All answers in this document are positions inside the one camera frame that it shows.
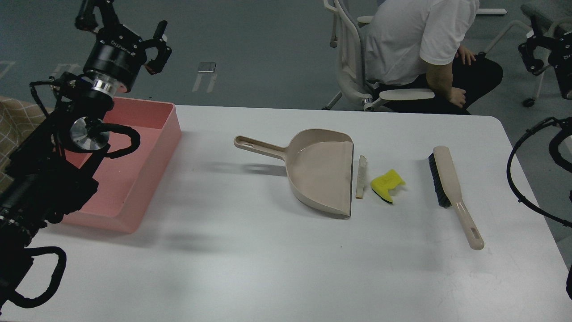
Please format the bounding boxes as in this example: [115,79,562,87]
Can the person in white shirt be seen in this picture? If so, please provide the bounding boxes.
[363,0,503,115]

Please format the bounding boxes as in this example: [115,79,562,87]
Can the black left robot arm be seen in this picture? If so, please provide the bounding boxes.
[0,0,172,308]

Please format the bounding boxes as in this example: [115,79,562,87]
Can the beige hand brush black bristles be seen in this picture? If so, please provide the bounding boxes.
[428,145,485,250]

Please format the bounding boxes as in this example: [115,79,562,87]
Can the beige plastic dustpan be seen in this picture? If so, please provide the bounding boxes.
[234,129,354,219]

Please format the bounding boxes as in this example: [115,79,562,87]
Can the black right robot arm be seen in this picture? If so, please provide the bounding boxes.
[506,32,572,228]

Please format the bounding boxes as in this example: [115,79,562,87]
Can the white office chair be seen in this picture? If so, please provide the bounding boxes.
[323,0,435,112]

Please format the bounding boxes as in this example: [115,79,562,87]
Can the white desk foot bar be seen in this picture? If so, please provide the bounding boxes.
[476,8,507,16]

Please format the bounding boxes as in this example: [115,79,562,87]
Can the toast bread slice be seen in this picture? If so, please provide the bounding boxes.
[355,155,367,199]

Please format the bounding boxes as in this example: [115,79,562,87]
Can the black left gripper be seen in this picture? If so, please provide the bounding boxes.
[74,0,172,93]

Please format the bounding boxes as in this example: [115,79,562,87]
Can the grey white chair right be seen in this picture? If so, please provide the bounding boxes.
[478,0,572,107]

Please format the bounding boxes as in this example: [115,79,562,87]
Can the silver floor socket plate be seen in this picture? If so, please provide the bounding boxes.
[197,62,217,73]

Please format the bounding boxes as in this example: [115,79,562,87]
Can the pink plastic bin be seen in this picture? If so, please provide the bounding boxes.
[63,97,181,233]

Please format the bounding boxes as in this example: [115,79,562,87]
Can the beige checkered cloth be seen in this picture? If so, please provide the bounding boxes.
[0,96,45,192]

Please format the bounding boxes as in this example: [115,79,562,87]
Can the yellow sponge scrap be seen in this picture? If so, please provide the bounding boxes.
[370,169,406,204]

